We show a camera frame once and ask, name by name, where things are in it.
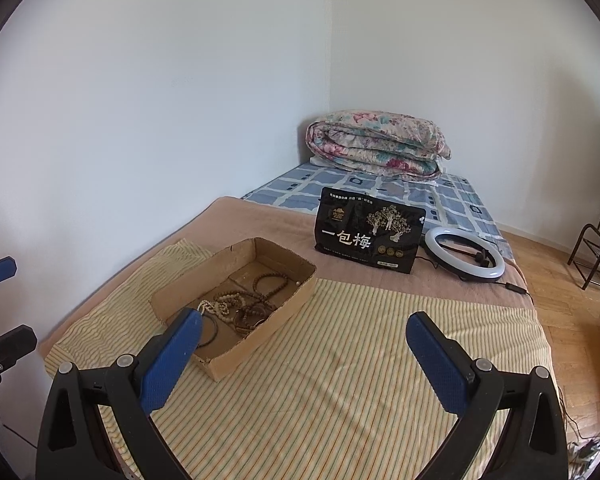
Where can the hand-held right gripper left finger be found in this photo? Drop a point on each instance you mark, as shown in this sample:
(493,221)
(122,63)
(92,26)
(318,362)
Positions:
(172,360)

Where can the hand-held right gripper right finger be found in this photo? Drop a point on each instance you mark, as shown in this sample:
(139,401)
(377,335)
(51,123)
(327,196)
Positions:
(437,365)

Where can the brown cardboard box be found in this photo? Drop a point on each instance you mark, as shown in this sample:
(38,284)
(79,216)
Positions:
(280,305)

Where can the striped yellow cloth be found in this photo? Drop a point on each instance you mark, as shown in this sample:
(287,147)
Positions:
(355,360)

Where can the black snack bag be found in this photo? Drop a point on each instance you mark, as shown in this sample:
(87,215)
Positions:
(360,230)

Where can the black metal clothes rack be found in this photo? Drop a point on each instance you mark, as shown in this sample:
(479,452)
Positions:
(592,230)

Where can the blue checked bedsheet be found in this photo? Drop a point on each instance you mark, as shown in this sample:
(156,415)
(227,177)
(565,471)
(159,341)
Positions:
(300,187)

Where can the folded floral quilt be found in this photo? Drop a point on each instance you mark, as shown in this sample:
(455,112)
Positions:
(375,145)

